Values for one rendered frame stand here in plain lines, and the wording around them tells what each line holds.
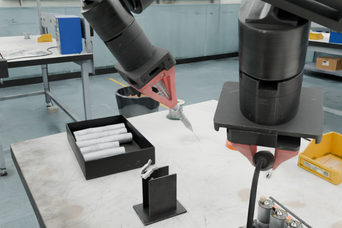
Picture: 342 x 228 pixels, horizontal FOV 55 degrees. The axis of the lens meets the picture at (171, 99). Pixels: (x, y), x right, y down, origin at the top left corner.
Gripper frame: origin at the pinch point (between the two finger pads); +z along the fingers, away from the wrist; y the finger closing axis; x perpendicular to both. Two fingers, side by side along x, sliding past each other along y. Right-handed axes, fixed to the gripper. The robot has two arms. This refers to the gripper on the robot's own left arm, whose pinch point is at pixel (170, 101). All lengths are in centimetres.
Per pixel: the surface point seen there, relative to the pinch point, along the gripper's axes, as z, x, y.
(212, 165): 25.7, -1.4, 9.6
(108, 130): 14.6, 11.2, 35.7
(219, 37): 232, -241, 457
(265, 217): 18.2, 1.4, -14.6
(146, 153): 15.2, 8.2, 15.8
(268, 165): -2.0, 1.1, -25.2
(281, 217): 17.1, 0.2, -17.2
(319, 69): 276, -259, 264
